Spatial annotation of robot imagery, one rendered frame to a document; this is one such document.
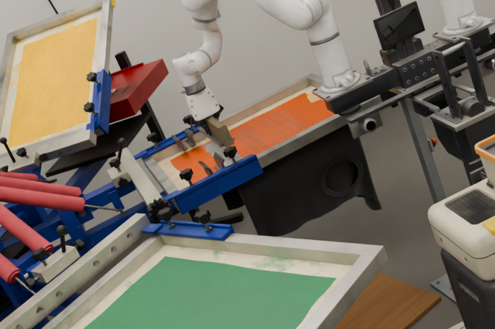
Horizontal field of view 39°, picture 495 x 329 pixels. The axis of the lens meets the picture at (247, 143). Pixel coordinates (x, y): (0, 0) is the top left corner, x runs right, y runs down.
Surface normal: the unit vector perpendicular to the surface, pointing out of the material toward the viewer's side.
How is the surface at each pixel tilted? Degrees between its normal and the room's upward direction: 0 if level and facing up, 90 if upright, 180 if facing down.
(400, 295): 0
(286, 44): 90
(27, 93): 32
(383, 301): 0
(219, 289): 0
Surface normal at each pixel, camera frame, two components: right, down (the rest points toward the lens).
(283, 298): -0.37, -0.87
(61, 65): -0.40, -0.52
